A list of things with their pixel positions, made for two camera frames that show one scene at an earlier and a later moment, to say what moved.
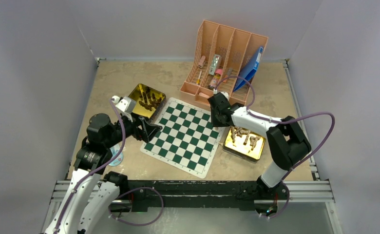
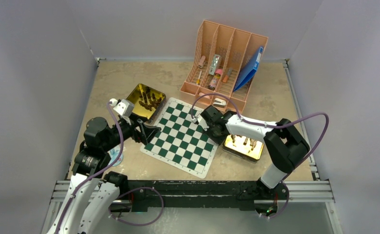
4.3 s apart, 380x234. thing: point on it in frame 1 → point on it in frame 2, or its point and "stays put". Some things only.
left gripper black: x=146 y=131 stays put
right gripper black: x=215 y=122 → x=219 y=140
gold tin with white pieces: x=244 y=144 stays put
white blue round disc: x=114 y=150 stays put
